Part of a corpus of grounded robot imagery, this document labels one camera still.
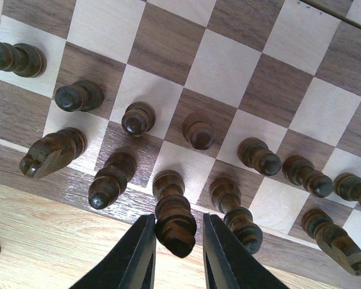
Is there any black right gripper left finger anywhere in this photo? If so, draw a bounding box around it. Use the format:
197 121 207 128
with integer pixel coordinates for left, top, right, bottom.
71 214 156 288

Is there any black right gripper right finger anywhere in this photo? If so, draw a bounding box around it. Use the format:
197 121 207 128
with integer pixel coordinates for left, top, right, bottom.
203 213 287 289

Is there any dark pawn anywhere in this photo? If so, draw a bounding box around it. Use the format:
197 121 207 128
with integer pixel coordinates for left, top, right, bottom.
237 137 282 176
334 173 361 206
282 155 334 198
122 101 156 137
182 112 215 151
54 80 104 112

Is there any dark king piece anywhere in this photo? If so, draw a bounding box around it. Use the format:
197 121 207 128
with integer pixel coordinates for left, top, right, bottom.
152 170 197 258

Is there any wooden chess board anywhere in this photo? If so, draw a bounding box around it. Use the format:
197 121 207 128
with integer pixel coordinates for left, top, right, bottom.
0 1 361 288

